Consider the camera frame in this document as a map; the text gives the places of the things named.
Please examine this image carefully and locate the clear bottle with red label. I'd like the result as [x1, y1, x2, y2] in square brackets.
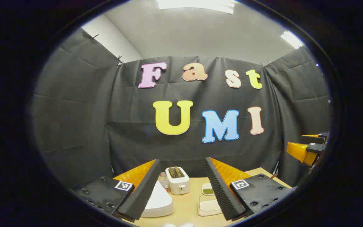
[158, 172, 170, 193]

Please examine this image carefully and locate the small ceiling light panel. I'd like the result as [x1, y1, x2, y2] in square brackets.
[280, 31, 305, 49]

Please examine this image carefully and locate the long ceiling light panel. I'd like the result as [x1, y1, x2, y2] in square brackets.
[156, 0, 235, 15]

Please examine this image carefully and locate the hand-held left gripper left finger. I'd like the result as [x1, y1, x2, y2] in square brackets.
[71, 159, 162, 222]

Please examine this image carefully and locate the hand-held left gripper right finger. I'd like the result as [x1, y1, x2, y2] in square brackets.
[204, 157, 293, 221]

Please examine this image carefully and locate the clear container of rice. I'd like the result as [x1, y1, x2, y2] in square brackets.
[198, 195, 223, 217]

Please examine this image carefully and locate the white toaster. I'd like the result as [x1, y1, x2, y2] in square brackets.
[165, 166, 190, 195]

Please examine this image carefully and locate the black backdrop cloth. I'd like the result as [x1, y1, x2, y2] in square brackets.
[32, 28, 331, 189]

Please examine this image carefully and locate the white rice cooker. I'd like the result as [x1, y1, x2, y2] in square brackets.
[141, 180, 173, 218]

